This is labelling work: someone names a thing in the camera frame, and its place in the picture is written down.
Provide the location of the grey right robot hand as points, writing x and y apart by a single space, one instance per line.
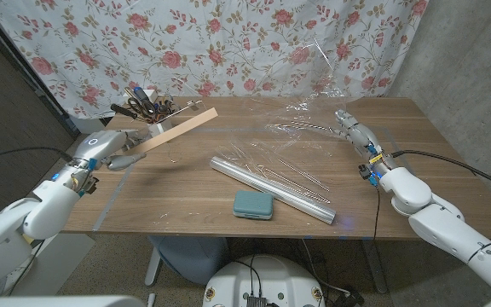
362 136

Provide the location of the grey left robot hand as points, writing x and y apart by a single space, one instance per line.
100 145

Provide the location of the light wooden strip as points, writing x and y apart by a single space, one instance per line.
177 130

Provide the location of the cling film roll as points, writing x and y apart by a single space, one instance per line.
271 187

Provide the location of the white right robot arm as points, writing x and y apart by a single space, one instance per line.
441 221

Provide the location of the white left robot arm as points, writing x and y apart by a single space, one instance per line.
49 209

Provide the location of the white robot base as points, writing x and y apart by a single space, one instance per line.
267 277

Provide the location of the teal toy case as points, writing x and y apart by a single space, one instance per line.
253 204

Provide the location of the white tool mug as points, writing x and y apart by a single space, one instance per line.
159 126

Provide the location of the small white box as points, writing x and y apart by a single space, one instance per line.
151 93

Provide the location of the dark grey partition panel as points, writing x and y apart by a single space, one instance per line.
7 106

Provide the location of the white floor platform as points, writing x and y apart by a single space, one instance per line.
66 260

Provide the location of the grey table leg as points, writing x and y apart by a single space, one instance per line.
375 268

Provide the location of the grey blue stool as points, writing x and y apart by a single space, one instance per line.
190 256

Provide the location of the white robot torso edge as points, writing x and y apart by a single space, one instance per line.
58 302

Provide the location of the black power adapter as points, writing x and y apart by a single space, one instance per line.
348 298

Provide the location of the floral backdrop cloth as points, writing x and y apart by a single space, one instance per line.
228 42

